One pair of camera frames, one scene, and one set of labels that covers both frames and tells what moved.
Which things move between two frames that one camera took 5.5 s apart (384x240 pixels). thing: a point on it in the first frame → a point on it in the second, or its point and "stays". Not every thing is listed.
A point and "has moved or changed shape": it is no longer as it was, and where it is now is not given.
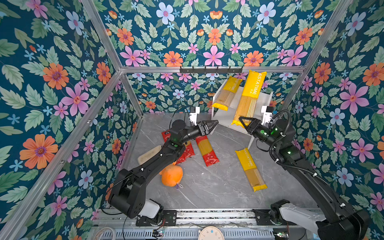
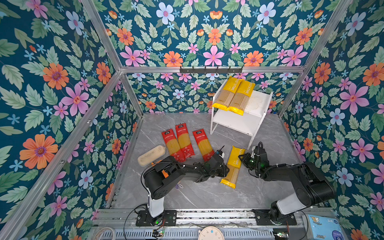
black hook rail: (211, 71) stays
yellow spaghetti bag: (246, 105) has moved or changed shape
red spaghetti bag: (209, 156) stays
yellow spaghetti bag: (229, 90) stays
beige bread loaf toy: (148, 154) stays
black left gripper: (203, 129) → (225, 170)
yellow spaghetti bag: (253, 174) → (233, 167)
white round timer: (211, 233) stays
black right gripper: (254, 127) → (247, 156)
